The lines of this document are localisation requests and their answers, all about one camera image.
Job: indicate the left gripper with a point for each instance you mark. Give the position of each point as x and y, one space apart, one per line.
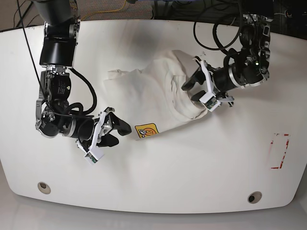
216 80

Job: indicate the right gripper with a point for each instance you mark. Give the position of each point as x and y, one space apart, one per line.
96 133

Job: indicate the white t-shirt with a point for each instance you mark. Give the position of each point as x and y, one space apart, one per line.
151 100

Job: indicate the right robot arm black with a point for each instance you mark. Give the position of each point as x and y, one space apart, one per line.
54 114

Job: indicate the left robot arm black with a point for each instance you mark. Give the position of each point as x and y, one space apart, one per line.
246 60

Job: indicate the red tape rectangle marking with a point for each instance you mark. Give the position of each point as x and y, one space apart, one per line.
277 151

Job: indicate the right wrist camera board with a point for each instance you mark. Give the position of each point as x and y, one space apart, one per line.
92 157

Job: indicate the left table cable grommet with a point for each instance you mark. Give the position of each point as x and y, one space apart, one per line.
44 188

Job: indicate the table cable grommet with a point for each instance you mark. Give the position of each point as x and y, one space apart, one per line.
255 197
44 188

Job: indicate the right table cable grommet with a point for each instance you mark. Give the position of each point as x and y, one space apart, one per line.
255 197

